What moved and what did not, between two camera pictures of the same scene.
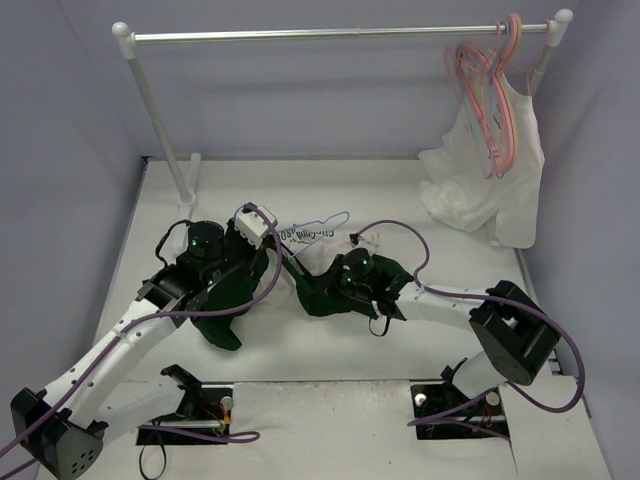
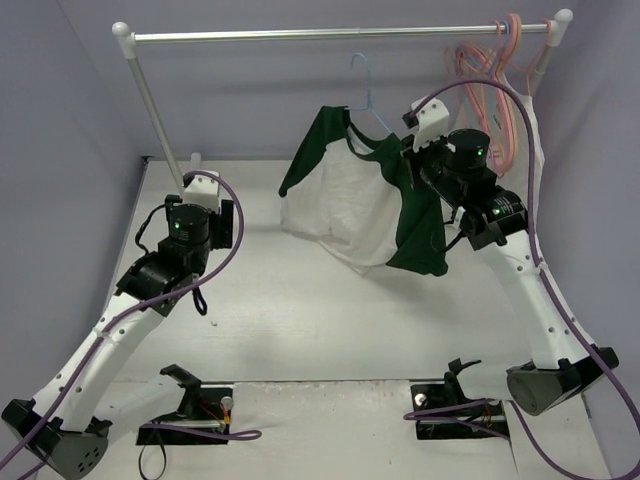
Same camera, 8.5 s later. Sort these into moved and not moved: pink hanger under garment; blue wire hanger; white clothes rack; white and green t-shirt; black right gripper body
Moved: white and green t-shirt; black right gripper body; blue wire hanger
Not moved: white clothes rack; pink hanger under garment
